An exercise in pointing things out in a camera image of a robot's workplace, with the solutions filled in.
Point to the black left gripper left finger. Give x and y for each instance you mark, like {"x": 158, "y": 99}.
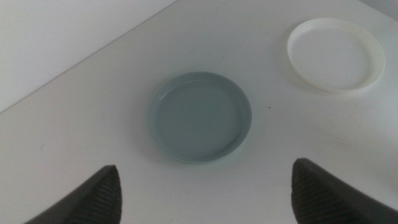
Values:
{"x": 96, "y": 202}

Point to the grey shallow bowl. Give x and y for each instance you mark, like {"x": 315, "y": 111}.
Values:
{"x": 199, "y": 121}

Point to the white shallow bowl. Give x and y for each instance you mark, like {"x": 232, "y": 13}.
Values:
{"x": 335, "y": 56}

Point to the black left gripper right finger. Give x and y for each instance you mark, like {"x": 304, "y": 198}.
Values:
{"x": 323, "y": 199}

